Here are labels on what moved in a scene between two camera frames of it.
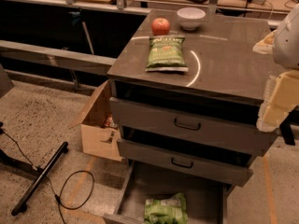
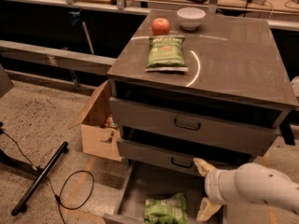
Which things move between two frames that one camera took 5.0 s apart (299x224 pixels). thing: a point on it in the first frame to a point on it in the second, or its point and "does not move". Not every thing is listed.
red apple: x=161 y=26 does not move
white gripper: x=287 y=44 to x=212 y=185
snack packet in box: x=109 y=122 does not move
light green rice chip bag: x=172 y=210 does not move
